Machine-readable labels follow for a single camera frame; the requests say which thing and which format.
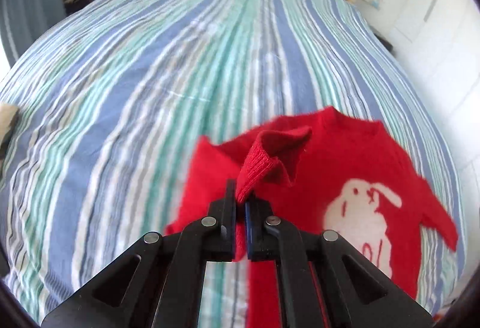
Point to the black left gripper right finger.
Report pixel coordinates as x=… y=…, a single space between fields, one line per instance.
x=298 y=279

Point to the red knit rabbit sweater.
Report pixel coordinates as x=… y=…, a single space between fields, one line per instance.
x=326 y=171

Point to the striped blue green bedspread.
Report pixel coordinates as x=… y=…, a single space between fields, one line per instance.
x=113 y=99

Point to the white wardrobe with handles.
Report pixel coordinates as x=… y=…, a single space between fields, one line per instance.
x=440 y=53

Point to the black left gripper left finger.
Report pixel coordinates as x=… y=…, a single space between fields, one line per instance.
x=158 y=281

